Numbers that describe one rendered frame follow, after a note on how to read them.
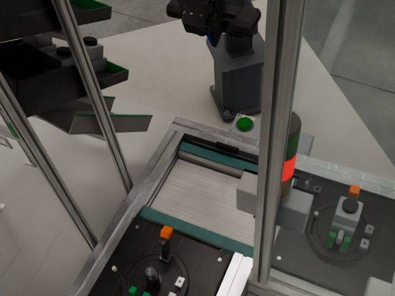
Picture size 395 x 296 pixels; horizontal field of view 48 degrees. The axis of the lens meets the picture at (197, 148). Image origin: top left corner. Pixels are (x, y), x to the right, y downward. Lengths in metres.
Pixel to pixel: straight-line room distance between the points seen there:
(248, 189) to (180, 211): 0.39
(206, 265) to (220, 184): 0.24
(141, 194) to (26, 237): 0.33
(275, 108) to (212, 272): 0.52
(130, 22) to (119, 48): 1.58
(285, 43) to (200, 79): 1.02
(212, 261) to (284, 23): 0.64
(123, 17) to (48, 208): 2.17
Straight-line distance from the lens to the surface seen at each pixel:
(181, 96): 1.40
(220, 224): 1.06
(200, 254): 0.98
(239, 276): 0.97
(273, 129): 0.54
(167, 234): 0.89
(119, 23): 3.19
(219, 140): 1.14
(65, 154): 1.34
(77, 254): 1.16
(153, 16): 3.19
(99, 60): 1.00
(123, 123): 1.05
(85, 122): 0.95
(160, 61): 1.52
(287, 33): 0.43
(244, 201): 0.76
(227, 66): 1.18
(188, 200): 1.10
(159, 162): 1.12
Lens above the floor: 1.86
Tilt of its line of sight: 53 degrees down
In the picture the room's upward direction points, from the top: 7 degrees counter-clockwise
